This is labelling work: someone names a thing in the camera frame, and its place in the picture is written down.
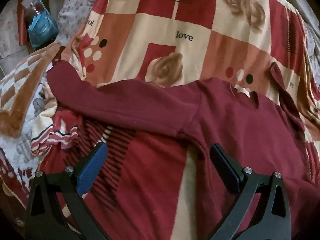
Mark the grey floral quilt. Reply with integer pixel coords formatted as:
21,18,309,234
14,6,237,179
55,0,95,46

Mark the red wooden chair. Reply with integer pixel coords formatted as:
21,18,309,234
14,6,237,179
17,0,27,46

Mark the red cream patchwork blanket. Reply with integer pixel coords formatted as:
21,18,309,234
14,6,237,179
31,0,320,240

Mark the brown white checkered blanket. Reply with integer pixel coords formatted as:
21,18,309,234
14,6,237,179
1,42,61,138

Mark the maroon long-sleeve sweater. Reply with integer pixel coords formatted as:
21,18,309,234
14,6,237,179
47,61,319,237

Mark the blue plastic bag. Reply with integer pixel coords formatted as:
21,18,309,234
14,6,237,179
28,9,59,49

